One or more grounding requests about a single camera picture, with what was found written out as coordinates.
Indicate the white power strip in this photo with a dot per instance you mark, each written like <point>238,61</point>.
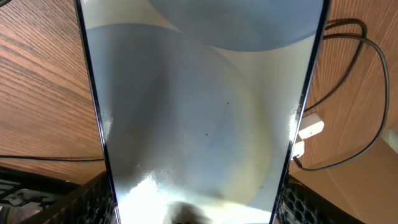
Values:
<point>311,125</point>

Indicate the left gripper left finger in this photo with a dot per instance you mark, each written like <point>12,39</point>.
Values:
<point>91,203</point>

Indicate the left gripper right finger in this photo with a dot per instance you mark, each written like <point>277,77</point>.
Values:
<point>299,204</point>

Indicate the Samsung Galaxy smartphone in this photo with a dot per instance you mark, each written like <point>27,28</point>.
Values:
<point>198,102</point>

